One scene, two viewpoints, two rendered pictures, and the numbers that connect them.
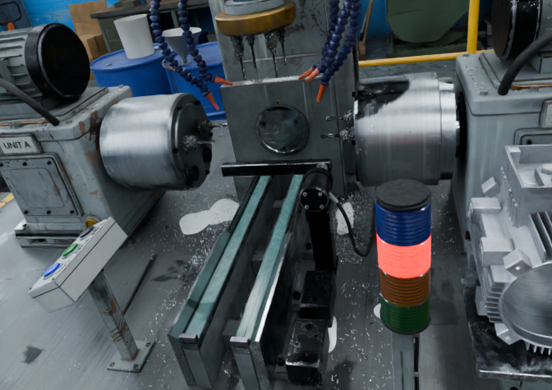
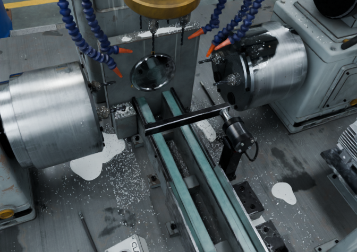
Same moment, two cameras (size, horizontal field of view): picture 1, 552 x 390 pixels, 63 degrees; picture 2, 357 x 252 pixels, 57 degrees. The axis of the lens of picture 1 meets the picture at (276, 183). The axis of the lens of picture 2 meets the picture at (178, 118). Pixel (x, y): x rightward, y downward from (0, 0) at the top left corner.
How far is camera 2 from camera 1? 69 cm
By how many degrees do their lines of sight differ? 39
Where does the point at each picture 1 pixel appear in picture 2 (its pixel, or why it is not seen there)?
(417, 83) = (281, 38)
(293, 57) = not seen: hidden behind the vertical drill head
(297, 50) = not seen: outside the picture
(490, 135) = (329, 71)
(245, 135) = (120, 81)
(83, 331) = not seen: outside the picture
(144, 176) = (67, 158)
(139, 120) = (56, 110)
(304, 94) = (176, 43)
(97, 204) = (11, 195)
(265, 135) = (139, 79)
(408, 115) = (284, 65)
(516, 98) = (350, 51)
